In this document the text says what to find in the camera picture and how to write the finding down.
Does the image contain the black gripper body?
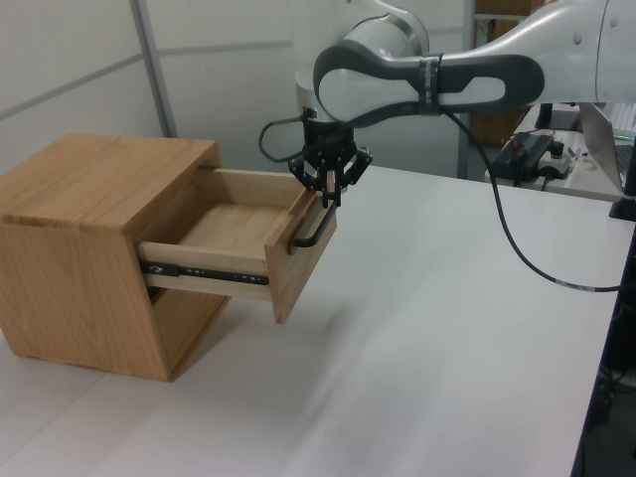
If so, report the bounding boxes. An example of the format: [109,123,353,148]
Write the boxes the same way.
[301,118,357,161]

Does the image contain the black metal drawer handle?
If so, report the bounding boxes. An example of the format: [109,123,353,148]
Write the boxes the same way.
[287,201,339,256]

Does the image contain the wooden drawer with handle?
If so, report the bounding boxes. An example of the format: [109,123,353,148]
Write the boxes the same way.
[137,167,339,325]

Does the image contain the black metal drawer slide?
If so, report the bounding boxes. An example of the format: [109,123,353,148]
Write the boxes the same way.
[138,256,270,288]

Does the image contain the wooden two-drawer cabinet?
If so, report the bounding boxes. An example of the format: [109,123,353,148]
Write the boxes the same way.
[0,132,233,384]

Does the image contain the brown cardboard box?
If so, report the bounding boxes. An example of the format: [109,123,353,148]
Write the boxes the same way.
[469,105,534,148]

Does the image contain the black electronic box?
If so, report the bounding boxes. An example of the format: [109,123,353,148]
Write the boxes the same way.
[495,132,556,179]

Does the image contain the grey emergency stop button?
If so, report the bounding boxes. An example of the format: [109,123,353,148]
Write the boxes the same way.
[543,140,578,181]

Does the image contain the scissors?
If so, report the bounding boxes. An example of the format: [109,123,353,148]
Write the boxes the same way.
[565,145,598,171]

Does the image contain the white desk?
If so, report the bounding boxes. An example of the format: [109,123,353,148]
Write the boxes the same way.
[484,143,636,204]

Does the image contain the silver laptop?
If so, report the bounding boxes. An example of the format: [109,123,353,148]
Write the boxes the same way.
[577,101,636,193]

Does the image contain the black cable strap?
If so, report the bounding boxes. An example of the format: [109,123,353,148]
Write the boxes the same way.
[417,52,445,116]

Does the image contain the grey partition frame post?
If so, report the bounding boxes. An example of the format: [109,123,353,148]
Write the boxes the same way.
[457,0,477,181]
[132,0,179,138]

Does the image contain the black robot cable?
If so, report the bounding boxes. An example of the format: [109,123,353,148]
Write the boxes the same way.
[258,109,623,295]

